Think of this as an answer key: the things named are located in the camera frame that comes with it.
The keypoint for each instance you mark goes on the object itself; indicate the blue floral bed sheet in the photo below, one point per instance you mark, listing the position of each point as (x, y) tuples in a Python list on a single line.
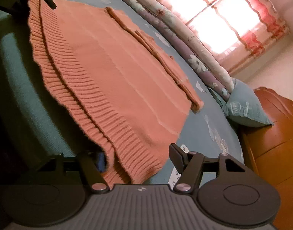
[(22, 95)]

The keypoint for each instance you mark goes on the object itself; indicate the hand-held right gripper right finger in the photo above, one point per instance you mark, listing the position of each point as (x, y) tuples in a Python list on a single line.
[(175, 154)]

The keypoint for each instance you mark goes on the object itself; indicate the pink striped knit sweater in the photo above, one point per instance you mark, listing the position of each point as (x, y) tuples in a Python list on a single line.
[(108, 71)]

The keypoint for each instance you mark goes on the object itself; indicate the blue printed pillow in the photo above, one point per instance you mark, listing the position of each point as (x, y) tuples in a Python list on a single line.
[(244, 107)]

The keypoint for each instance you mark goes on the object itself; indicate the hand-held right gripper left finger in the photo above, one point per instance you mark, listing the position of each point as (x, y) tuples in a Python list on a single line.
[(101, 164)]

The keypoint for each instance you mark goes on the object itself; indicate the pink plaid curtain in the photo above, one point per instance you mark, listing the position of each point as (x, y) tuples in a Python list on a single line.
[(232, 16)]

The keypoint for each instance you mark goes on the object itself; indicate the folded pink purple floral quilt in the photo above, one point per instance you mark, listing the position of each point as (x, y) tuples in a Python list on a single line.
[(175, 31)]

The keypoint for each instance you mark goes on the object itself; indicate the wooden headboard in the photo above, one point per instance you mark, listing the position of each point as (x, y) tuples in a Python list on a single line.
[(275, 148)]

